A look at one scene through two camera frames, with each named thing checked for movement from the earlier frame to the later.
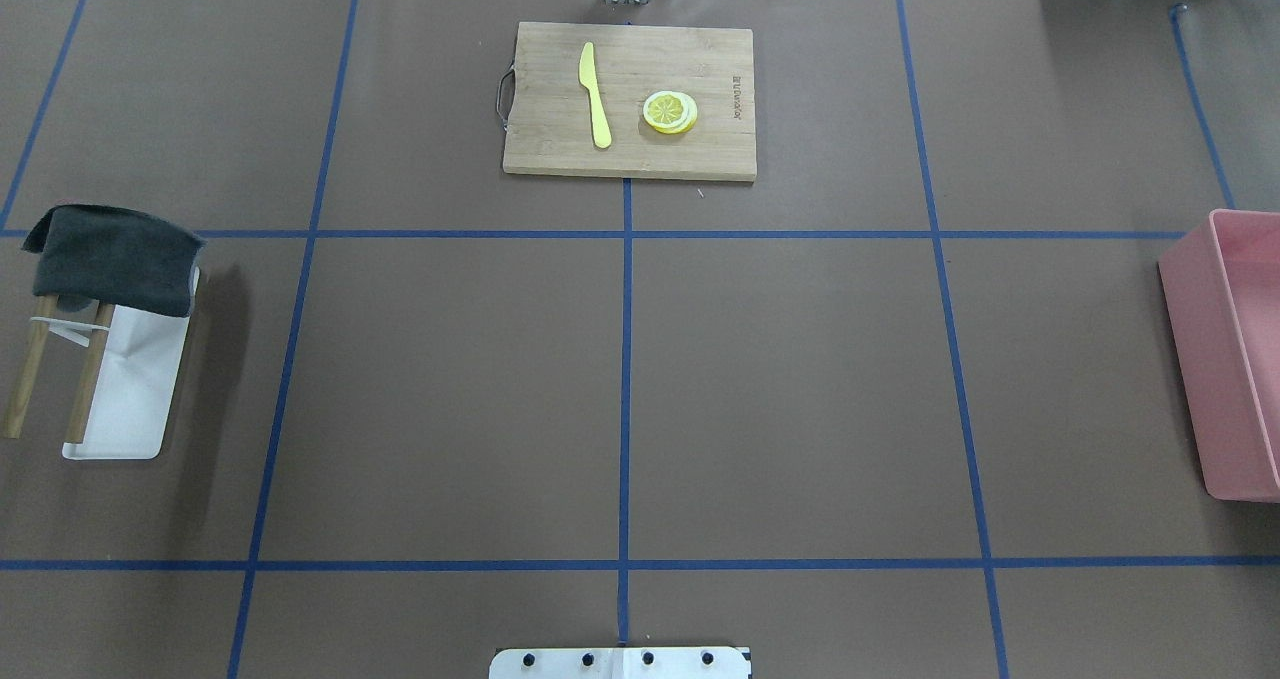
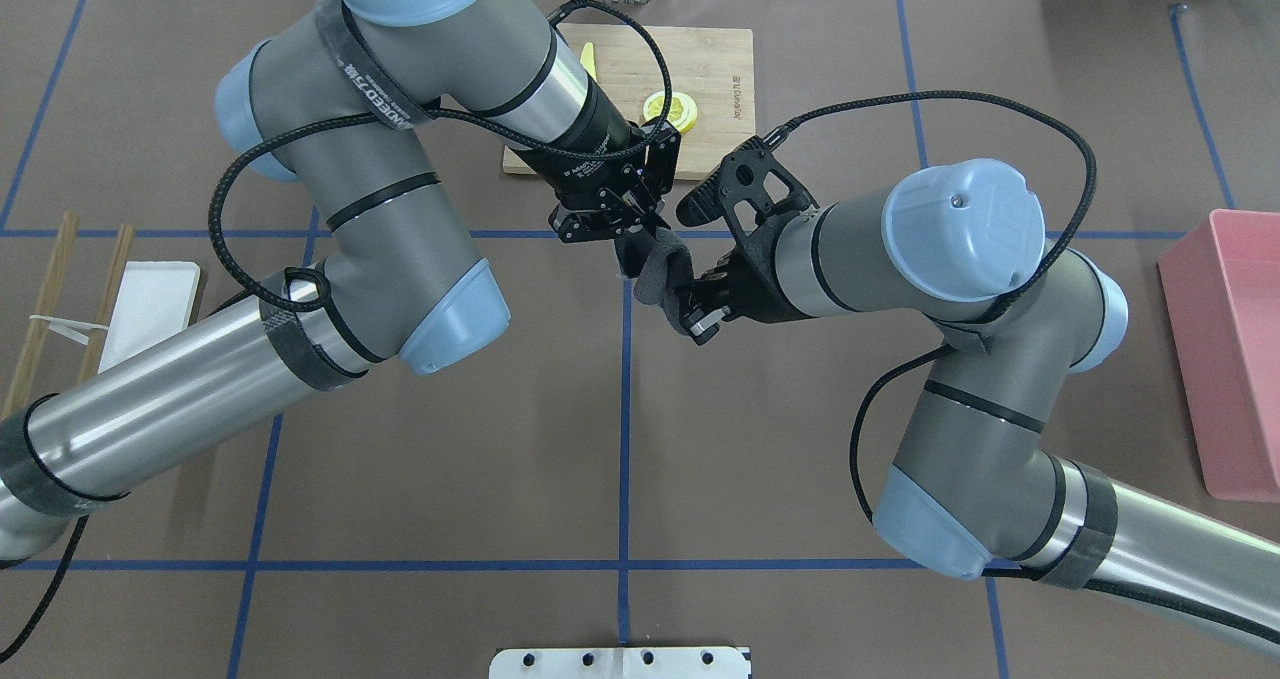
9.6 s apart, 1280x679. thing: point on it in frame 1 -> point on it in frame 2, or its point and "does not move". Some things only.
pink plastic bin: x=1221 y=289 does not move
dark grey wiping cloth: x=114 y=258 -> x=662 y=268
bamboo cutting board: x=671 y=103 does not move
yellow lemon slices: x=670 y=112 does not move
